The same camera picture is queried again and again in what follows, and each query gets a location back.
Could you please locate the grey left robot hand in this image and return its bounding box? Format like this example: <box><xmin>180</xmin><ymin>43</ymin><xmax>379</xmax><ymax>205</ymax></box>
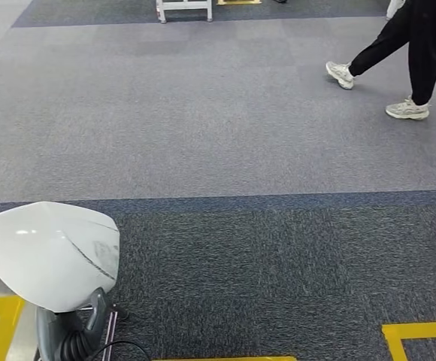
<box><xmin>36</xmin><ymin>287</ymin><xmax>109</xmax><ymax>361</ymax></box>

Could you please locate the white plastic shell part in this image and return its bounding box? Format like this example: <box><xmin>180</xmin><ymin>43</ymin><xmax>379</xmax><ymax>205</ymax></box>
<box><xmin>0</xmin><ymin>201</ymin><xmax>121</xmax><ymax>314</ymax></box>

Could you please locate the thin metal stand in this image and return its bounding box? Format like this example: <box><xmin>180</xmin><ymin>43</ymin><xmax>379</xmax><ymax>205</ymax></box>
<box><xmin>78</xmin><ymin>302</ymin><xmax>131</xmax><ymax>361</ymax></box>

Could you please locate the yellow floor tape square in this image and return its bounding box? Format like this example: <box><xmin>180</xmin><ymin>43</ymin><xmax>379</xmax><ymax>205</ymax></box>
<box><xmin>382</xmin><ymin>320</ymin><xmax>436</xmax><ymax>361</ymax></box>

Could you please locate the person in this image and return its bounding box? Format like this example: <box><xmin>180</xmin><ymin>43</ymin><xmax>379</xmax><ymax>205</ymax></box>
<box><xmin>324</xmin><ymin>0</ymin><xmax>436</xmax><ymax>122</ymax></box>

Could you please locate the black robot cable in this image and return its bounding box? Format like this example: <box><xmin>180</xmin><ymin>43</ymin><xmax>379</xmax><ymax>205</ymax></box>
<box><xmin>86</xmin><ymin>339</ymin><xmax>152</xmax><ymax>361</ymax></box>

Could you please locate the white bench frame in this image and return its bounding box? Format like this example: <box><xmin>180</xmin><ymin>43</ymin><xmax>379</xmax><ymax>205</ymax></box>
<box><xmin>155</xmin><ymin>0</ymin><xmax>214</xmax><ymax>25</ymax></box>

